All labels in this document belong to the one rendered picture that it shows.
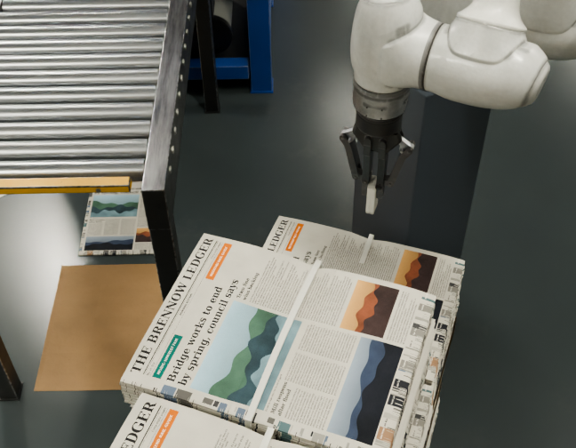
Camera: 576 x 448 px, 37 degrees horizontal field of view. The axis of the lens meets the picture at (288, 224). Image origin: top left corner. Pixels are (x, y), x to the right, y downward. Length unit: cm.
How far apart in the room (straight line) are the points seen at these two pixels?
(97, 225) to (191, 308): 165
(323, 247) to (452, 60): 52
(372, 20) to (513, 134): 200
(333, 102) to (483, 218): 77
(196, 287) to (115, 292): 142
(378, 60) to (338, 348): 42
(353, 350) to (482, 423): 125
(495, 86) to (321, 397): 49
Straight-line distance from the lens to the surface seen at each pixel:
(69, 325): 263
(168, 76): 209
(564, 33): 161
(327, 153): 305
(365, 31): 127
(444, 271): 160
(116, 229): 284
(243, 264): 128
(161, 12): 232
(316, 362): 118
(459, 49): 125
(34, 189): 184
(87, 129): 198
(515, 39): 125
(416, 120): 174
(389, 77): 129
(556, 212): 296
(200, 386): 117
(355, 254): 161
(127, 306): 263
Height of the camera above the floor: 204
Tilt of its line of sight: 47 degrees down
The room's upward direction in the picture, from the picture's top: 1 degrees counter-clockwise
